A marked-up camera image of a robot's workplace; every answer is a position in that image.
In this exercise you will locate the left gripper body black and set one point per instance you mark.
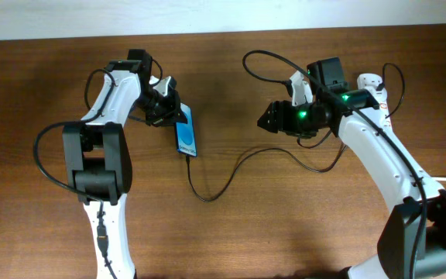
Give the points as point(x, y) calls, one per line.
point(158, 108)

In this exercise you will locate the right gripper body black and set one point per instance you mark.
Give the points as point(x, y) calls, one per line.
point(300, 120)

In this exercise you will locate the blue screen smartphone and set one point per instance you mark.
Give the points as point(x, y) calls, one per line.
point(186, 143)

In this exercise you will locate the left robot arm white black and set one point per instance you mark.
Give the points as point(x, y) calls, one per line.
point(97, 158)

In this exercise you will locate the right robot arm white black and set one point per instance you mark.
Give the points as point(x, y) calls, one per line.
point(413, 241)

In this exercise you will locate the white power strip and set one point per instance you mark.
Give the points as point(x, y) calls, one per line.
point(371, 82)

